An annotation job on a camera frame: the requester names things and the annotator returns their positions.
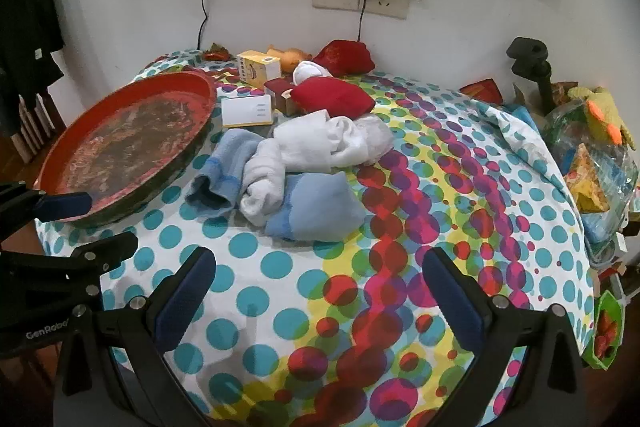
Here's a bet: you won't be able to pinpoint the black clamp stand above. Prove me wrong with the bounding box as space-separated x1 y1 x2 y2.
506 37 556 112

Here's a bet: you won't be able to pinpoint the small white sock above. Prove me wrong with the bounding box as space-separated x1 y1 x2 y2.
292 61 331 86

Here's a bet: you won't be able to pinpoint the dark hanging clothes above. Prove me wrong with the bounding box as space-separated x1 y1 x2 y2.
0 0 66 132

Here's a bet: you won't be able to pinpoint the yellow plush toy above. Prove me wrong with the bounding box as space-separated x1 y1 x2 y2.
567 86 633 146

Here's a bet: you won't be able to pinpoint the red pouch with gold print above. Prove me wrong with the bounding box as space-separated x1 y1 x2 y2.
312 39 376 76

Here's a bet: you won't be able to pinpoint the clear plastic bag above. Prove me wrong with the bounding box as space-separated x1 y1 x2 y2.
350 114 396 166

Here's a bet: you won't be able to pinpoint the light blue sock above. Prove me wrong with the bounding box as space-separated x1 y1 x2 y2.
265 172 368 242
186 128 263 210

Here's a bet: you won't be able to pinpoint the blue cloth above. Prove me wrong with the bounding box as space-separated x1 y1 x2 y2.
500 104 540 130

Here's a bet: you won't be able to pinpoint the wooden chair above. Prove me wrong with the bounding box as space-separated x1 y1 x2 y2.
10 87 66 158

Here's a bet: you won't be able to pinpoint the thick white sock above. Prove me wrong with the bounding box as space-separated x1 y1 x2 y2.
272 109 371 172

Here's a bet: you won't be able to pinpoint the large clear snack bag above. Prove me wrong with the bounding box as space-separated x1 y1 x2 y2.
542 104 640 268

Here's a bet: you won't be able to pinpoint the red round tray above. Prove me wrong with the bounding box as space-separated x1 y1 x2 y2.
34 72 218 229

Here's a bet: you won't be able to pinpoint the green snack packet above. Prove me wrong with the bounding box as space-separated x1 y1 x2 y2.
582 289 626 370

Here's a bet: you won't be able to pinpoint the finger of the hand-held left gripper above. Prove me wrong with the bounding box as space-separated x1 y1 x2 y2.
0 182 94 228
0 231 139 297

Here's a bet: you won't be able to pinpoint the red candy wrapper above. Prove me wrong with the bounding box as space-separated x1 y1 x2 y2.
202 43 232 62

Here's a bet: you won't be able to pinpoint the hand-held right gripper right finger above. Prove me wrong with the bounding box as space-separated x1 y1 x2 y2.
422 246 586 427

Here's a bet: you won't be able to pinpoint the polka dot tablecloth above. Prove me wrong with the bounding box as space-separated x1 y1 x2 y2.
35 49 608 427

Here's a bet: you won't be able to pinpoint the dark red box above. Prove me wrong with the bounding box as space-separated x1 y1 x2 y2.
263 77 302 116

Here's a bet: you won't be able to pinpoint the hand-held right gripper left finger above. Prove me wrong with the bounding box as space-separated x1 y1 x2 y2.
54 246 217 427

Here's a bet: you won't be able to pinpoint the red packet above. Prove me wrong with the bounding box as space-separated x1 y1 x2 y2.
460 78 505 104

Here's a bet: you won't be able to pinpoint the orange toy duck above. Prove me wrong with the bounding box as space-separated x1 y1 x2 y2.
266 44 314 72

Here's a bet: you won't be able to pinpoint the yellow snack packet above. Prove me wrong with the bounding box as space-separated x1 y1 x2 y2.
565 142 613 214

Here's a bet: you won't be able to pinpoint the white and yellow box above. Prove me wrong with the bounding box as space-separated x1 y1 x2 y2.
220 96 275 128

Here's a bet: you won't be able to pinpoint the long white sock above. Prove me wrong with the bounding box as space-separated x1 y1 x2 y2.
239 139 297 228

